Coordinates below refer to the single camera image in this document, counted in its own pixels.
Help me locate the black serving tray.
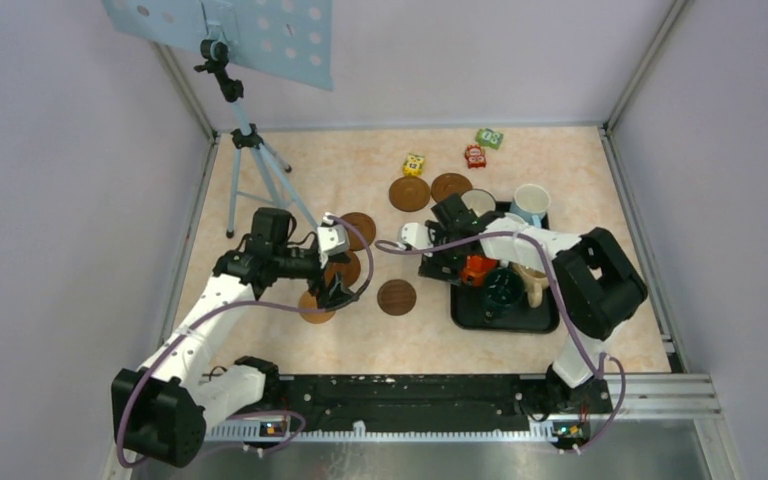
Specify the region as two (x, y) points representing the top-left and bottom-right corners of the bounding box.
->
(443, 201), (560, 334)

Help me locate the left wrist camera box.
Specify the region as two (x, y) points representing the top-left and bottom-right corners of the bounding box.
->
(315, 212), (350, 262)

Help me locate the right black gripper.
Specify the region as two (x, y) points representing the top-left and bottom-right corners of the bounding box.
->
(420, 221), (470, 285)

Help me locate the clear glass mug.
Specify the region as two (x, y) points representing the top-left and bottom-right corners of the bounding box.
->
(461, 189), (496, 218)

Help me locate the dark brown ridged coaster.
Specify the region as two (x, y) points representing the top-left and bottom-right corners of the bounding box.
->
(325, 251), (361, 288)

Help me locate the beige mug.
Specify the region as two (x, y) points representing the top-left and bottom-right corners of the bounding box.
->
(513, 264), (549, 308)

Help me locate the yellow toy block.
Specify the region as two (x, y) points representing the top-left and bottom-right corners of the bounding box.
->
(402, 153), (426, 177)

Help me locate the dark walnut coaster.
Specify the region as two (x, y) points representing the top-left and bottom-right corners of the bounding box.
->
(376, 279), (417, 316)

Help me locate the light blue mug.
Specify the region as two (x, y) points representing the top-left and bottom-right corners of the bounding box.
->
(509, 184), (551, 228)

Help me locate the orange mug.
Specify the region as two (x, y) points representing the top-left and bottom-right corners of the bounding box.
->
(459, 255), (499, 287)

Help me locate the green toy block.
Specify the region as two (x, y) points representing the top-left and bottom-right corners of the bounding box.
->
(475, 128), (504, 150)

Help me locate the light blue perforated board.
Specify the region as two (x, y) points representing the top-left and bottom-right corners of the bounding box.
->
(102, 0), (333, 91)

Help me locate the brown ridged wooden coaster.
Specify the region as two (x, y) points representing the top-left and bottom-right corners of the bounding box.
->
(388, 176), (431, 212)
(431, 172), (473, 203)
(341, 212), (377, 251)

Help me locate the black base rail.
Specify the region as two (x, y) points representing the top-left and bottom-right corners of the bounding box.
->
(224, 373), (614, 458)

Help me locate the light blue tripod stand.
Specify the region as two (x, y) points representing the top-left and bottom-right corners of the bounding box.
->
(194, 39), (318, 238)

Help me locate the red toy block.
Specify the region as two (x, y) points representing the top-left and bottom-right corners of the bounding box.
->
(464, 145), (487, 169)

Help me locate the light wooden coaster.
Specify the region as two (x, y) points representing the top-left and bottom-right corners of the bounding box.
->
(298, 291), (335, 325)

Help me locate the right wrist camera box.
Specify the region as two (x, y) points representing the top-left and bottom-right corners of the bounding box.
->
(398, 222), (433, 250)

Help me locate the dark green mug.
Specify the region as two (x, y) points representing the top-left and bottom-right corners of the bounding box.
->
(480, 268), (525, 323)

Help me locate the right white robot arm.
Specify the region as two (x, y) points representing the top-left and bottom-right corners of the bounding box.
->
(397, 194), (648, 412)

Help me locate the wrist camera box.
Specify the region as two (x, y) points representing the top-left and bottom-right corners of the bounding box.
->
(315, 212), (350, 262)
(398, 222), (433, 250)

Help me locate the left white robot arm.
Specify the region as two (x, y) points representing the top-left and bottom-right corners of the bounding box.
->
(111, 207), (368, 469)

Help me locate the white mug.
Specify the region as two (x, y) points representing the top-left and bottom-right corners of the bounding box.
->
(500, 212), (531, 231)

